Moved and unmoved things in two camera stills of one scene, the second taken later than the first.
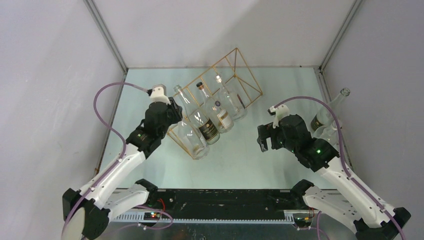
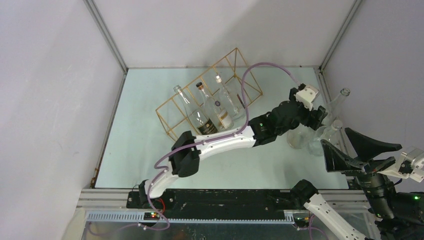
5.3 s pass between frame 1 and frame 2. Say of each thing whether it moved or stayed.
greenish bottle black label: stayed
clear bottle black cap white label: stayed
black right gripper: moved
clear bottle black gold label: stayed
